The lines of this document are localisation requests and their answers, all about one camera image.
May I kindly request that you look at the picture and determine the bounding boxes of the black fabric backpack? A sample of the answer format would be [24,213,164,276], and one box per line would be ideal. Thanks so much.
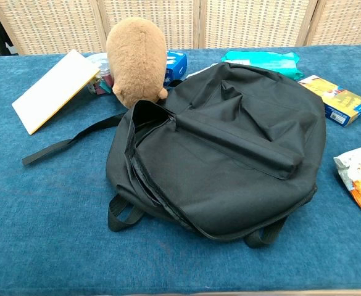
[22,61,326,249]

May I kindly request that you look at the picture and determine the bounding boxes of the yellow and blue carton box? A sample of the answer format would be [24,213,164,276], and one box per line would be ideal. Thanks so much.
[297,75,361,128]

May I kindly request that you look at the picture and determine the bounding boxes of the blue tissue box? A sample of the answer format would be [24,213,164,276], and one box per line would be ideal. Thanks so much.
[164,51,188,87]

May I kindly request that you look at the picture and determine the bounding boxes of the clear jar with coloured items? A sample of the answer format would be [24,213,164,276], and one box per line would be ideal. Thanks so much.
[86,52,115,96]

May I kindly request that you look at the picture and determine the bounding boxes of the wicker folding screen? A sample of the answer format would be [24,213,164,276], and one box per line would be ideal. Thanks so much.
[0,0,361,56]

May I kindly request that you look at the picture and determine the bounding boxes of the brown plush toy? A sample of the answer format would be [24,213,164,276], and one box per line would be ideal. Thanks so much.
[106,17,169,109]

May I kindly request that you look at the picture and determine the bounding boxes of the teal wet wipes pack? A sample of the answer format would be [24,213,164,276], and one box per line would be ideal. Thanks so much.
[221,50,305,83]

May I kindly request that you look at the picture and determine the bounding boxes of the blue table cloth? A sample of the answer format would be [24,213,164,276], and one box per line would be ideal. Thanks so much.
[0,44,361,294]

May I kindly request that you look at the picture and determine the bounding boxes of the white book with yellow edge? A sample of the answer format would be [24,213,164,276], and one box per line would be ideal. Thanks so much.
[11,49,101,136]

